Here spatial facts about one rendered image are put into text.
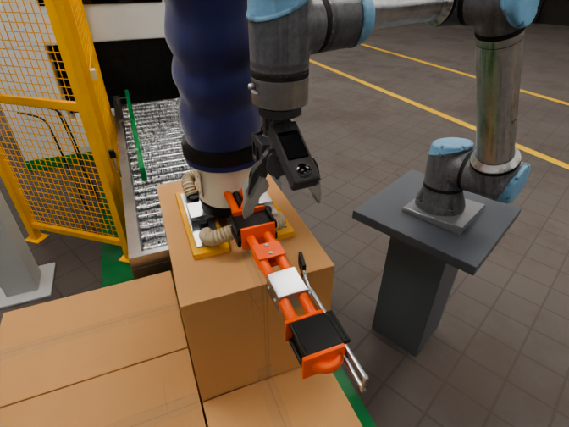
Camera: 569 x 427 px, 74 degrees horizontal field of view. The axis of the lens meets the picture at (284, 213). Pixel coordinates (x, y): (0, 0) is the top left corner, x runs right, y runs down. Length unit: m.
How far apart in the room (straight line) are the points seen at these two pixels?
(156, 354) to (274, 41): 1.07
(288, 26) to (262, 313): 0.70
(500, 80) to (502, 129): 0.17
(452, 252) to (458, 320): 0.88
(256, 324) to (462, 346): 1.36
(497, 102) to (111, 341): 1.41
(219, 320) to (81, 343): 0.63
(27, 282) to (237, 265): 1.78
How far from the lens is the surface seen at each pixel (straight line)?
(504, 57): 1.18
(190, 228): 1.11
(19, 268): 2.55
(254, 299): 0.97
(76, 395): 1.37
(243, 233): 0.86
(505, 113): 1.28
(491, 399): 2.06
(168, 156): 2.56
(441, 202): 1.56
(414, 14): 1.03
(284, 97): 0.58
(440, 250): 1.45
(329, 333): 0.65
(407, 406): 1.91
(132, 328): 1.46
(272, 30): 0.56
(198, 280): 0.97
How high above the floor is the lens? 1.61
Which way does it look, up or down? 34 degrees down
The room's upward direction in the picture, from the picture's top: straight up
